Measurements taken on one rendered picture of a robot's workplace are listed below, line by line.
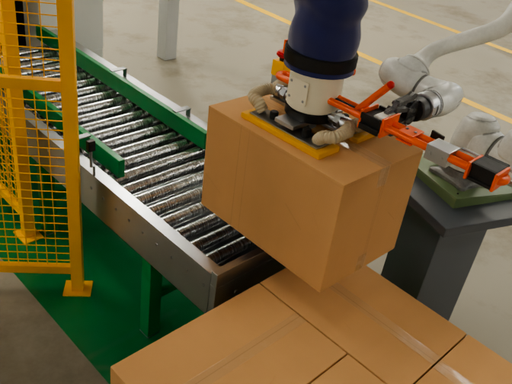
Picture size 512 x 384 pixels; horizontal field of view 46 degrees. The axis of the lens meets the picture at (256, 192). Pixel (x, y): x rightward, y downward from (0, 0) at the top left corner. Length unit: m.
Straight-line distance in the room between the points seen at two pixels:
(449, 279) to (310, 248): 0.99
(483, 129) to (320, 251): 0.86
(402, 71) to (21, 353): 1.79
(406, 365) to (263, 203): 0.67
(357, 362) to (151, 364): 0.62
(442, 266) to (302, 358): 0.93
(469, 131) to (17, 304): 1.99
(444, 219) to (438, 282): 0.45
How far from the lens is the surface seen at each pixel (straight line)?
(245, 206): 2.02
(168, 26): 5.17
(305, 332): 1.96
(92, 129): 2.97
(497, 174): 1.61
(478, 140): 2.37
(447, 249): 2.55
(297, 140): 1.83
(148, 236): 2.27
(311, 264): 1.88
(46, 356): 2.58
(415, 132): 1.73
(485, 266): 3.49
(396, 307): 2.15
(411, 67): 2.07
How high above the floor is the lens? 1.93
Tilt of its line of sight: 33 degrees down
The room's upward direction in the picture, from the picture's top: 9 degrees clockwise
